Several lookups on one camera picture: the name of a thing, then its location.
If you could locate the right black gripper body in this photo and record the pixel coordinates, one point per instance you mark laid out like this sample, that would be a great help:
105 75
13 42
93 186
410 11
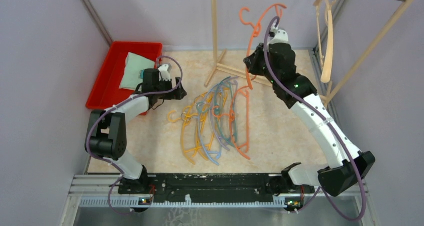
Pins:
258 65

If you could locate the orange plastic hanger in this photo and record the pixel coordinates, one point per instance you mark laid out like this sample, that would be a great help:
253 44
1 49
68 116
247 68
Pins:
256 31
246 125

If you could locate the beige plastic hanger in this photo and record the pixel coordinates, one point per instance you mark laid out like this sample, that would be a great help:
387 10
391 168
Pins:
325 56

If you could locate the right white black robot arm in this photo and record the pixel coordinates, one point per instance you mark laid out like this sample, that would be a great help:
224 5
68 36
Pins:
277 63

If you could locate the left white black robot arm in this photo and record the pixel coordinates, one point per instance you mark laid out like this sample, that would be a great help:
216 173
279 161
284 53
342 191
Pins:
106 137

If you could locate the lilac plastic hanger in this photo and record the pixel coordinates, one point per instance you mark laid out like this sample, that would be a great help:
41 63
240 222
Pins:
215 112

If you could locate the wooden clothes rack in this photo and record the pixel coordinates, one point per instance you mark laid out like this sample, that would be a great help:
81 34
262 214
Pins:
331 92

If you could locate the light green folded cloth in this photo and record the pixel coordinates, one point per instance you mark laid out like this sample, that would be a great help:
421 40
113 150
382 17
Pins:
134 68

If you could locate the light blue plastic hanger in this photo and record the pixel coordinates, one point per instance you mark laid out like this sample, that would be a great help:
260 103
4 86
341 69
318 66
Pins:
204 134

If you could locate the red plastic tray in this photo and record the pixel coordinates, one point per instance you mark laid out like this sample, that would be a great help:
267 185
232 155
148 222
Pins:
106 90

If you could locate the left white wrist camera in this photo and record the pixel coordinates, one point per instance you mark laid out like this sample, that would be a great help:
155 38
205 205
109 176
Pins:
165 70

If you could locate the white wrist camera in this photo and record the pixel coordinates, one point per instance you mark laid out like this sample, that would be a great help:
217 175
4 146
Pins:
165 70
279 36

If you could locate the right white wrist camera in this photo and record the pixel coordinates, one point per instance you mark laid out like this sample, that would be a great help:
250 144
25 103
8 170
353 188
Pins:
279 36

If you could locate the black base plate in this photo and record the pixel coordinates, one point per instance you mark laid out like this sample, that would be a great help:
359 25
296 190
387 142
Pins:
211 188

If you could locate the aluminium frame rail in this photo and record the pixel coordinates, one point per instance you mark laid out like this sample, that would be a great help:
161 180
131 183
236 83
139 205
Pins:
101 190

